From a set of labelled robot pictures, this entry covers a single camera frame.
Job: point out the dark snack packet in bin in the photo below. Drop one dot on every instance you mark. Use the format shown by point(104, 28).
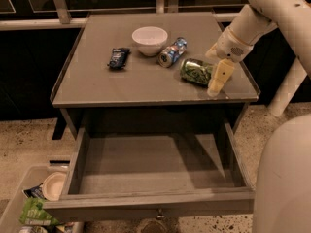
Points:
point(34, 192)

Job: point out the blue soda can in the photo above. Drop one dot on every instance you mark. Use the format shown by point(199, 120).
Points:
point(172, 53)

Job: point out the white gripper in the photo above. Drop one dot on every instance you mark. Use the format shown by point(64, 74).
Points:
point(230, 48)

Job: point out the metal drawer knob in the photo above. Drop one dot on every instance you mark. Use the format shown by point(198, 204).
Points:
point(160, 215)

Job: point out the white paper bowl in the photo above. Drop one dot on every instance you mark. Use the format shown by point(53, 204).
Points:
point(53, 185)

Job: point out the green soda can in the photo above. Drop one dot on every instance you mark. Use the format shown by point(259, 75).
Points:
point(196, 71)

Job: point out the metal railing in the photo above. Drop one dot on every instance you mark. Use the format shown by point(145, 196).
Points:
point(65, 12)

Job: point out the green snack bag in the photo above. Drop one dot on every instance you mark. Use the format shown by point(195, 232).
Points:
point(33, 213)

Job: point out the dark blue snack packet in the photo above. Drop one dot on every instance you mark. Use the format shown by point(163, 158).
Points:
point(118, 58)

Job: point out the clear plastic bin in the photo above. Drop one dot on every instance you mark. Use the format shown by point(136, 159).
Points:
point(9, 221)

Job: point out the grey cabinet with top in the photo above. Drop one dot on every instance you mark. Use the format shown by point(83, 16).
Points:
point(87, 82)

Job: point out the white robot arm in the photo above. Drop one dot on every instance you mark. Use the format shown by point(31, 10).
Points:
point(283, 190)

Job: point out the open grey top drawer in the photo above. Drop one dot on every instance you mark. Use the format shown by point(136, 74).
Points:
point(117, 176)

